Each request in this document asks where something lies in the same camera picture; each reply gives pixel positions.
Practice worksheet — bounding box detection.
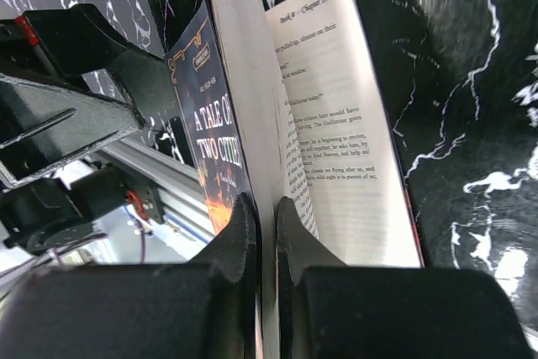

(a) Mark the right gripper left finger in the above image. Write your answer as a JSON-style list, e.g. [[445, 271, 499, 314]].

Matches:
[[1, 194, 257, 358]]

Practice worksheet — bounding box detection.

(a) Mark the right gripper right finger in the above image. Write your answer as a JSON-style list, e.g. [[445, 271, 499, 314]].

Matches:
[[277, 198, 533, 358]]

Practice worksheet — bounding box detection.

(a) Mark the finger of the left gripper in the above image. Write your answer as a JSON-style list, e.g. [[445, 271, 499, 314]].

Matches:
[[1, 72, 144, 187], [23, 3, 180, 119]]

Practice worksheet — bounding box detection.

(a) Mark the dark tale of two cities book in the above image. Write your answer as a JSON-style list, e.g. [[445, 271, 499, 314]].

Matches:
[[166, 0, 423, 358]]

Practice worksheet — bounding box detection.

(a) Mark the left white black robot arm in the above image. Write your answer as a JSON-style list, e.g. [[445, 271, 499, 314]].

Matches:
[[1, 3, 191, 256]]

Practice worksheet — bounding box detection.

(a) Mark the aluminium mounting rail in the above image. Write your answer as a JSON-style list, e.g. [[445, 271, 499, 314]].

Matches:
[[97, 139, 215, 245]]

